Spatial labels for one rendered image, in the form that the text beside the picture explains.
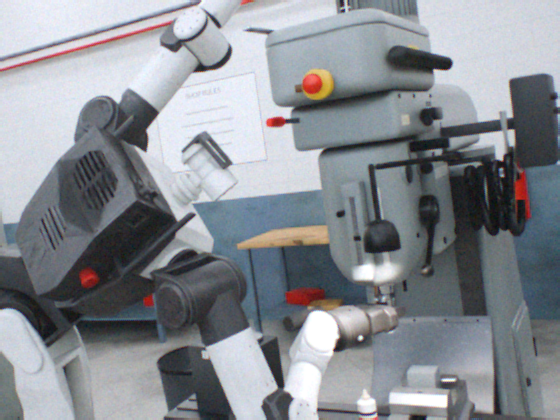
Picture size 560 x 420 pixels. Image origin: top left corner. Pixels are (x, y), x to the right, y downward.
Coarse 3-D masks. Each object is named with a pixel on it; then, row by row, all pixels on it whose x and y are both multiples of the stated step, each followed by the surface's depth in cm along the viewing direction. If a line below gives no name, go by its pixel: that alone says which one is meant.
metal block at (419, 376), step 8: (416, 368) 153; (424, 368) 153; (432, 368) 152; (408, 376) 152; (416, 376) 151; (424, 376) 150; (432, 376) 149; (408, 384) 152; (416, 384) 151; (424, 384) 150; (432, 384) 149; (440, 384) 153
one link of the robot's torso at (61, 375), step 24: (0, 312) 135; (0, 336) 135; (24, 336) 134; (72, 336) 148; (24, 360) 134; (48, 360) 134; (72, 360) 146; (24, 384) 135; (48, 384) 134; (72, 384) 146; (24, 408) 139; (48, 408) 137; (72, 408) 137
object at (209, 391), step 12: (264, 336) 181; (192, 348) 183; (204, 348) 180; (264, 348) 174; (276, 348) 179; (192, 360) 183; (204, 360) 181; (276, 360) 178; (192, 372) 184; (204, 372) 181; (276, 372) 178; (204, 384) 182; (216, 384) 179; (276, 384) 177; (204, 396) 182; (216, 396) 180; (204, 408) 183; (216, 408) 180; (228, 408) 178
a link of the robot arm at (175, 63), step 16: (192, 16) 141; (176, 32) 142; (192, 32) 139; (160, 48) 145; (176, 48) 143; (160, 64) 143; (176, 64) 143; (192, 64) 146; (224, 64) 148; (144, 80) 143; (160, 80) 143; (176, 80) 145; (144, 96) 143; (160, 96) 144; (160, 112) 147
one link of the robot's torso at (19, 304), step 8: (0, 296) 137; (8, 296) 137; (16, 296) 138; (24, 296) 138; (0, 304) 137; (8, 304) 137; (16, 304) 137; (24, 304) 137; (32, 304) 138; (24, 312) 136; (32, 312) 136; (40, 312) 138; (32, 320) 136; (40, 320) 137; (48, 320) 138; (40, 328) 137; (48, 328) 138; (56, 328) 141; (40, 336) 138; (48, 336) 139
